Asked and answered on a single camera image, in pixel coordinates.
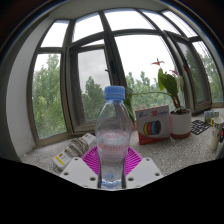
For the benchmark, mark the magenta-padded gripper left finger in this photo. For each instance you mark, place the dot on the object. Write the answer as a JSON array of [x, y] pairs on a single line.
[[78, 171]]

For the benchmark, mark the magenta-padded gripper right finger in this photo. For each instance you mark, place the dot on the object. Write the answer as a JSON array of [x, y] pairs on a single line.
[[145, 171]]

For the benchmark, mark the clear blue-capped water bottle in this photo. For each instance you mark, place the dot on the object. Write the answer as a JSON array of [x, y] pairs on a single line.
[[113, 133]]

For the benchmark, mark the red and white filament box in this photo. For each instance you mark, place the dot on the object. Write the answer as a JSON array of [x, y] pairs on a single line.
[[152, 126]]

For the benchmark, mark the potted plant in white pot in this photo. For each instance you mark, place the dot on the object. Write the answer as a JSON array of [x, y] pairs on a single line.
[[180, 125]]

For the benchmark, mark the black patterned flat mat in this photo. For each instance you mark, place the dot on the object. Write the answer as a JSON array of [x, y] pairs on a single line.
[[200, 127]]

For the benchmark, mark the light blue box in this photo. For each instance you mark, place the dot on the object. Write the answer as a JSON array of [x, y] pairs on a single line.
[[211, 115]]

